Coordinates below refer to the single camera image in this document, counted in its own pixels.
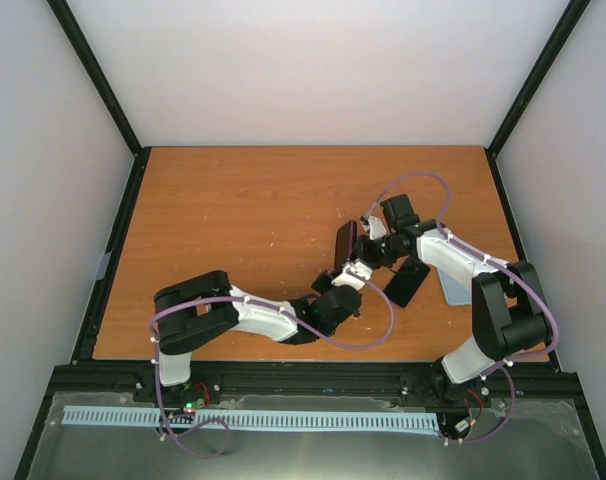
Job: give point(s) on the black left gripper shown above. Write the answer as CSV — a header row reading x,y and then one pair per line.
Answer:
x,y
318,281

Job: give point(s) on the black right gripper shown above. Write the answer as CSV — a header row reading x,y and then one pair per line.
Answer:
x,y
364,254

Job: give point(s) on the pink phone black screen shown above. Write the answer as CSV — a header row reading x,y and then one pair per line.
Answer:
x,y
406,281

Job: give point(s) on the light blue phone case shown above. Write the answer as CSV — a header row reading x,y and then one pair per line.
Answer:
x,y
456,289

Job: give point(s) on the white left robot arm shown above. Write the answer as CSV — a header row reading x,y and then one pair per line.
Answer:
x,y
194,312

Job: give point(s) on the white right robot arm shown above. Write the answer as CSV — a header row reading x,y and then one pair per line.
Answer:
x,y
509,313

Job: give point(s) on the metal front plate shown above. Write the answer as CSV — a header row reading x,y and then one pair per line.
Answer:
x,y
527,440

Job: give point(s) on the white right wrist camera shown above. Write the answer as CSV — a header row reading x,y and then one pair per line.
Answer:
x,y
373,226

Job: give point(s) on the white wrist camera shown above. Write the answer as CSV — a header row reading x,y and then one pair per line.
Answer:
x,y
373,226
354,274

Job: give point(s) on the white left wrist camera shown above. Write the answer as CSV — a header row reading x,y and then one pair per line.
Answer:
x,y
354,274

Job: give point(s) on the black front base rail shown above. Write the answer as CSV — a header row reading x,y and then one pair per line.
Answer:
x,y
406,384

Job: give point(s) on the light blue slotted cable duct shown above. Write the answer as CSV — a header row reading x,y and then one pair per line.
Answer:
x,y
256,420

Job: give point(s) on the black left table rail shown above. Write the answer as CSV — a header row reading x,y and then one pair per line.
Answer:
x,y
90,327

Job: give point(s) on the black right frame post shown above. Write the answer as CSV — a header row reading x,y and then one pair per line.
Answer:
x,y
553,46

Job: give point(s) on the black frame post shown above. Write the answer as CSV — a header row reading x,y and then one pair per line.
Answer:
x,y
83,50
553,46

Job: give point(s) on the black left frame post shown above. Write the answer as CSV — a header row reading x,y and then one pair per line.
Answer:
x,y
83,50

